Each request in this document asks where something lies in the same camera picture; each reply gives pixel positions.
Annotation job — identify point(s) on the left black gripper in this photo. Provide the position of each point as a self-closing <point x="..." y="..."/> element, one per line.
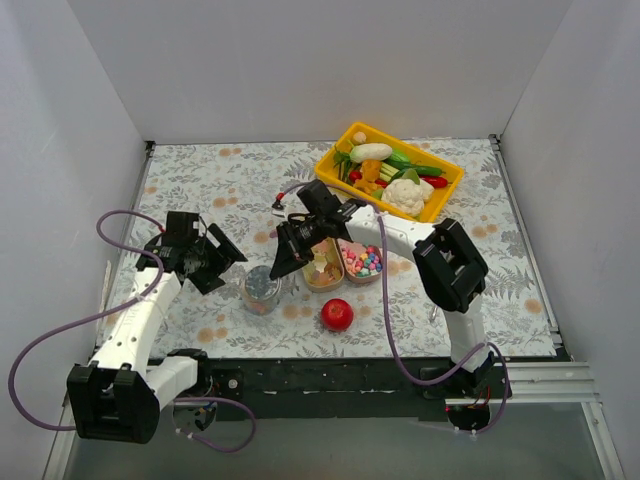
<point x="208" y="262"/>

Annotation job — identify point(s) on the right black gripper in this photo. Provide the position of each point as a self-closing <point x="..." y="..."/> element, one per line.
<point x="291" y="245"/>

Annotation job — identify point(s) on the silver jar lid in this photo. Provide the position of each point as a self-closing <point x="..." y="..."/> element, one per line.
<point x="259" y="285"/>

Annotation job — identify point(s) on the clear glass jar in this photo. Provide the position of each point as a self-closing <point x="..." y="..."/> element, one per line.
<point x="258" y="307"/>

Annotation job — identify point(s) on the beige tray gummy candies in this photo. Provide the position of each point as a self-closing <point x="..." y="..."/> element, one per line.
<point x="324" y="272"/>

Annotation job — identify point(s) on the pink tray colourful candies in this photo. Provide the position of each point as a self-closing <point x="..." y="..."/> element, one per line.
<point x="362" y="263"/>

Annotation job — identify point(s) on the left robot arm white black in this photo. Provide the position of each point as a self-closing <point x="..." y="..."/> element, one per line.
<point x="116" y="396"/>

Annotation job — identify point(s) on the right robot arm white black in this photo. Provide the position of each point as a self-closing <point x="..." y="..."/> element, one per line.
<point x="452" y="271"/>

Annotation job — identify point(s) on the red apple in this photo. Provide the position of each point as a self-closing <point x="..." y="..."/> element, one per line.
<point x="337" y="315"/>

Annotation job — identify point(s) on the yellow plastic bin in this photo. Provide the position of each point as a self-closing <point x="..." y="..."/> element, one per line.
<point x="331" y="173"/>

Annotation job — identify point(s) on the orange yellow pepper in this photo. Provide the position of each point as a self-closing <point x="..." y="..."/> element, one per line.
<point x="370" y="173"/>

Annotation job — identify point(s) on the white eggplant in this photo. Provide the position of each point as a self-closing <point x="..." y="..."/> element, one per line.
<point x="370" y="151"/>

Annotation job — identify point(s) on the white cauliflower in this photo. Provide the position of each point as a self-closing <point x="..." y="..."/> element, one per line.
<point x="407" y="196"/>

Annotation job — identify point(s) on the small beige mushroom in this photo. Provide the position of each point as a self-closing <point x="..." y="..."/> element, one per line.
<point x="359" y="137"/>

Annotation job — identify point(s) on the green cucumber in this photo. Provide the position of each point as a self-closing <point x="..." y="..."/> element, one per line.
<point x="420" y="169"/>

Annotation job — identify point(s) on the red chili pepper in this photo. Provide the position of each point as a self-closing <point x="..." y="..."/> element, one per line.
<point x="435" y="182"/>

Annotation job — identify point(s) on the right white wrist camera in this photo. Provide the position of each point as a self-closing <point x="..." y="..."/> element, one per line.
<point x="278" y="209"/>

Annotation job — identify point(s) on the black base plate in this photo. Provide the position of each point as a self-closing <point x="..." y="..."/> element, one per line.
<point x="326" y="388"/>

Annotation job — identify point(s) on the aluminium rail frame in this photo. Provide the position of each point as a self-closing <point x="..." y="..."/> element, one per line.
<point x="554" y="426"/>

